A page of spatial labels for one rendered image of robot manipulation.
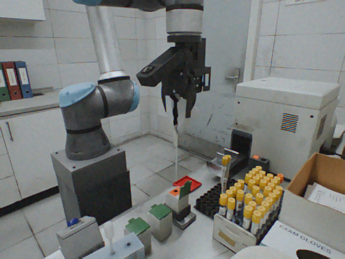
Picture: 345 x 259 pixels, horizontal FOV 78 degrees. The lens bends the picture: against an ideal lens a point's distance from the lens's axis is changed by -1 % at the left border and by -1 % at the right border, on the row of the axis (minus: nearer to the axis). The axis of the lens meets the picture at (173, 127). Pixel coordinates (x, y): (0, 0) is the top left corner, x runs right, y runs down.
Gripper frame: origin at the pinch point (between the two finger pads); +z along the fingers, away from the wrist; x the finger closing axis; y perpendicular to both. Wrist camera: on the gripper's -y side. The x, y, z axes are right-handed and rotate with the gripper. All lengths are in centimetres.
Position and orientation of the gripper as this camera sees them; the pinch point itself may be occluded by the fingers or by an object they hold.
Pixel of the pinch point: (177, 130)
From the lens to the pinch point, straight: 49.9
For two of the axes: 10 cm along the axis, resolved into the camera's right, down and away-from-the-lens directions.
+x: -7.1, -2.4, 6.6
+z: 0.0, 9.4, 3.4
